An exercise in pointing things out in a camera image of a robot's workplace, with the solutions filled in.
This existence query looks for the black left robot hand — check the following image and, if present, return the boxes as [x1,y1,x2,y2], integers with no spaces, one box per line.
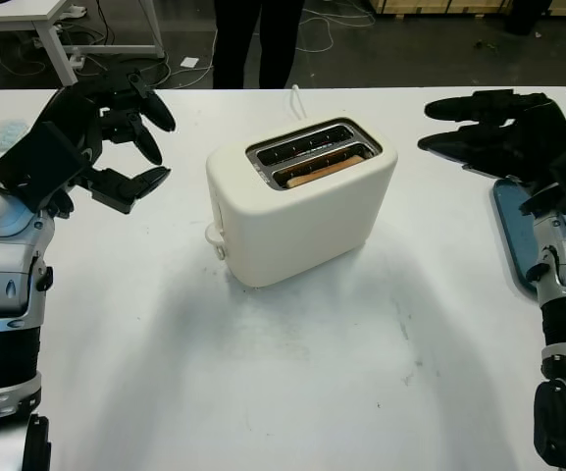
[36,68,177,216]

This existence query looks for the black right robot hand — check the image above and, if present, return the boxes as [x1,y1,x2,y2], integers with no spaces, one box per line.
[417,88,566,182]

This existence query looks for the slice of toast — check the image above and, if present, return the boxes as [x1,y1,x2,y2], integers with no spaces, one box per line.
[284,154,366,190]

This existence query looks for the person's dark legs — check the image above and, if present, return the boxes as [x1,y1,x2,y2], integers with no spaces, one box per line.
[212,0,306,90]

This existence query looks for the cream white toaster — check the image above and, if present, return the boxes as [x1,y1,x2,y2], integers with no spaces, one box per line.
[205,116,399,289]

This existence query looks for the light blue ice tray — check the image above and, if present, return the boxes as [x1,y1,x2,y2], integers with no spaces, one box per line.
[0,120,31,151]

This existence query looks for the blue plastic tray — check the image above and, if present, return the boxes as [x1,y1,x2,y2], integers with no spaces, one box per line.
[490,177,546,298]

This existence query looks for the white desk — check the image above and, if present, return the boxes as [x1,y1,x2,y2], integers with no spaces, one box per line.
[0,0,166,89]

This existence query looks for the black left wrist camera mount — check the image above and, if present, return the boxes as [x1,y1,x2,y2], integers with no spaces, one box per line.
[0,121,90,213]

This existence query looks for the white floor cable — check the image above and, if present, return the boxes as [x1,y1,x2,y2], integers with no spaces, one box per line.
[291,9,377,55]

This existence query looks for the white toaster power cable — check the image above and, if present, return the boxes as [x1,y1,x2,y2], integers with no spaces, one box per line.
[289,83,308,122]

